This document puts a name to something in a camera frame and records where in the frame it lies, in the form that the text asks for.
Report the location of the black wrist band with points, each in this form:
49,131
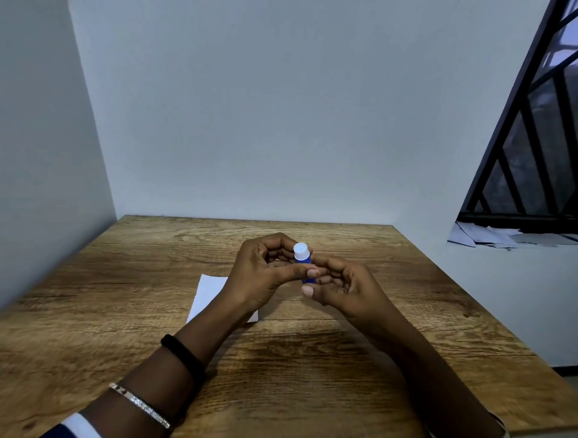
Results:
185,356

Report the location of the person's left forearm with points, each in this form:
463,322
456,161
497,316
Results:
180,361

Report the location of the white paper sheet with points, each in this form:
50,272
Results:
205,295

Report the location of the black window grille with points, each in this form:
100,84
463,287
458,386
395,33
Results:
537,135

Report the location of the pile of loose white papers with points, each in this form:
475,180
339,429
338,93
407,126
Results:
487,237

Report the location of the person's left hand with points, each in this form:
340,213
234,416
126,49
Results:
253,279

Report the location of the person's right thumb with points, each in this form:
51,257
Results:
323,296

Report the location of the blue bottle with white cap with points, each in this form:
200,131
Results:
301,251

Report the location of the person's left thumb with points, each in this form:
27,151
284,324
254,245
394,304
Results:
300,272

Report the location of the person's right forearm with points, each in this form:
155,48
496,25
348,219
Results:
433,383

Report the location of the person's right hand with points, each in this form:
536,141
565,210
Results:
356,293

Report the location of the blue and white sleeve cuff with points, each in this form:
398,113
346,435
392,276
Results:
72,428

